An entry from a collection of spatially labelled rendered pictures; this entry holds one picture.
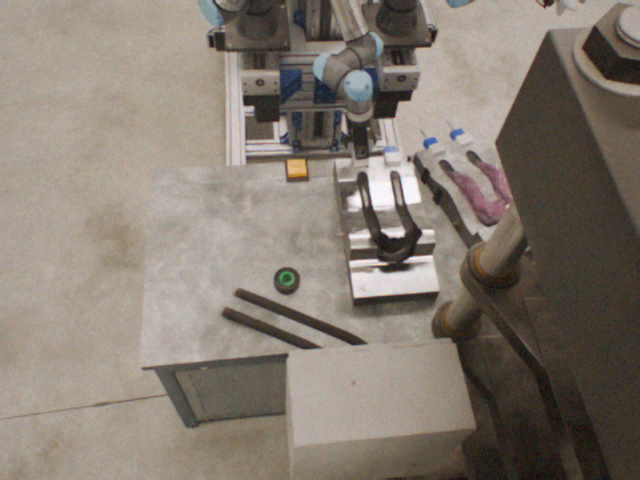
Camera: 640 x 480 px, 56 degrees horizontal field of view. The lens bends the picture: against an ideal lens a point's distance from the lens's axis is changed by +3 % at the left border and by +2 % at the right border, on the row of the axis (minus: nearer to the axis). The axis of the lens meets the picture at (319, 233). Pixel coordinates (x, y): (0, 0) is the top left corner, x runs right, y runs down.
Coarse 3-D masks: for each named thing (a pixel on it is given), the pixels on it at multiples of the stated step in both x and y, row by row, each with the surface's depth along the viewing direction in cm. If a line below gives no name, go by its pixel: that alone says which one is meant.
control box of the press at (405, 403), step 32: (320, 352) 104; (352, 352) 104; (384, 352) 104; (416, 352) 104; (448, 352) 104; (288, 384) 100; (320, 384) 100; (352, 384) 101; (384, 384) 101; (416, 384) 101; (448, 384) 101; (288, 416) 114; (320, 416) 98; (352, 416) 98; (384, 416) 98; (416, 416) 98; (448, 416) 99; (288, 448) 132; (320, 448) 98; (352, 448) 100; (384, 448) 103; (416, 448) 106; (448, 448) 109
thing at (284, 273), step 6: (282, 270) 183; (288, 270) 183; (294, 270) 183; (276, 276) 182; (282, 276) 182; (288, 276) 184; (294, 276) 182; (276, 282) 181; (282, 282) 181; (294, 282) 181; (276, 288) 182; (282, 288) 180; (288, 288) 180; (294, 288) 180
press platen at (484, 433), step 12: (468, 384) 146; (480, 396) 144; (480, 408) 143; (480, 420) 142; (480, 432) 140; (492, 432) 140; (468, 444) 139; (480, 444) 139; (492, 444) 139; (468, 456) 138; (480, 456) 137; (492, 456) 137; (468, 468) 139; (480, 468) 136; (492, 468) 136; (504, 468) 136
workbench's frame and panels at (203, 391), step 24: (216, 360) 172; (240, 360) 174; (264, 360) 182; (168, 384) 190; (192, 384) 195; (216, 384) 198; (240, 384) 201; (264, 384) 204; (192, 408) 217; (216, 408) 222; (240, 408) 225; (264, 408) 229
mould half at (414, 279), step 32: (352, 192) 193; (384, 192) 194; (416, 192) 195; (352, 224) 183; (384, 224) 183; (352, 256) 180; (416, 256) 184; (352, 288) 180; (384, 288) 178; (416, 288) 179
